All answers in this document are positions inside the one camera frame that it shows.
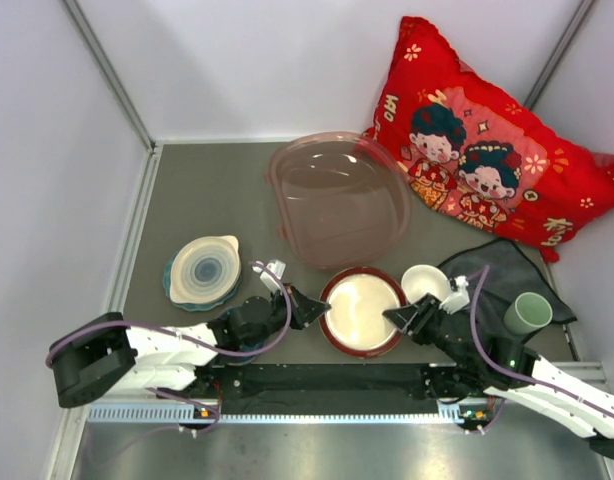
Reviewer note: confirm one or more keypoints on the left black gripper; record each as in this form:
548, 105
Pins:
305, 309

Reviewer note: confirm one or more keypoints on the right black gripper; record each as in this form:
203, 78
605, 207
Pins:
412, 320

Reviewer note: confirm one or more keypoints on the red rimmed white plate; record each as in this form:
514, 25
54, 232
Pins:
354, 323

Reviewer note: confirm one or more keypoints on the cream white ceramic plate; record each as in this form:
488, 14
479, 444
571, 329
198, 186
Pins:
205, 270

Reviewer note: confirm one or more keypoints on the teal scalloped ceramic plate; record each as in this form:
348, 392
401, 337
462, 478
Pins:
194, 307

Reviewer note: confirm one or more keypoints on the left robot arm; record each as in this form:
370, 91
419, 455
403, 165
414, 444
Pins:
112, 355

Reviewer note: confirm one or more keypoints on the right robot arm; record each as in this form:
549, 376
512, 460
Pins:
501, 366

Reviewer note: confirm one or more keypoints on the pink translucent plastic bin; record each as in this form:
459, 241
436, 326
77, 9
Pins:
342, 200

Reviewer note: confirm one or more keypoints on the white ceramic bowl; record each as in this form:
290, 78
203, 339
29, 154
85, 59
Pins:
420, 280

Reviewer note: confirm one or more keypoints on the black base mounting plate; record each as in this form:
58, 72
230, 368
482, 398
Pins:
331, 389

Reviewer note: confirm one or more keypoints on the dark grey cloth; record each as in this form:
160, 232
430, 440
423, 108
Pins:
511, 274

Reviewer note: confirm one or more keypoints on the pale green cup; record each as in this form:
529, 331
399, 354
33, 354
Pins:
529, 312

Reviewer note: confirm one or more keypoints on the red cartoon print pillow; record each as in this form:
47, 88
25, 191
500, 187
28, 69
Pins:
471, 152

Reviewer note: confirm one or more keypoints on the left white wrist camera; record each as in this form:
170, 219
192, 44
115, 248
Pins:
270, 274

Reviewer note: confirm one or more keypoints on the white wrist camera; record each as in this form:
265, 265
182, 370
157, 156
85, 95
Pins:
270, 274
458, 297

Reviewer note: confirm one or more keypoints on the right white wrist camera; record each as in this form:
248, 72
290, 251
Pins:
458, 297

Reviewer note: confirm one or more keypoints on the left aluminium corner post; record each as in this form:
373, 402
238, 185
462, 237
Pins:
83, 27

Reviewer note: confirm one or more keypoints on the aluminium corner post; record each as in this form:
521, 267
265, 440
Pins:
83, 27
581, 15

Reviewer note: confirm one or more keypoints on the aluminium front frame rail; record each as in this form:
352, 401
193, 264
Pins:
141, 407

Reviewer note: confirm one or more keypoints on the right aluminium corner post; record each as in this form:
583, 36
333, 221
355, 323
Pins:
581, 15

